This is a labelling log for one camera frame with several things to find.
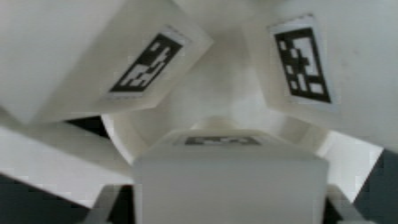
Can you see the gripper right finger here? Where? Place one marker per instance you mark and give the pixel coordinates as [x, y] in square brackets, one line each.
[345, 208]

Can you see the white U-shaped fence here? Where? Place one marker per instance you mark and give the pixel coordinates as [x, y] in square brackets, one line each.
[68, 161]

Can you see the white stool leg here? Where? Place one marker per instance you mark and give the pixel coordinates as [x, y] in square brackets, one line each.
[226, 176]
[324, 51]
[94, 55]

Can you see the white round stool seat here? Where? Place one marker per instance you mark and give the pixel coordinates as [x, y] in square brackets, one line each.
[217, 93]

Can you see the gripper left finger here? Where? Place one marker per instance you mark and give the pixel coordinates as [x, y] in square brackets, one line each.
[98, 216]

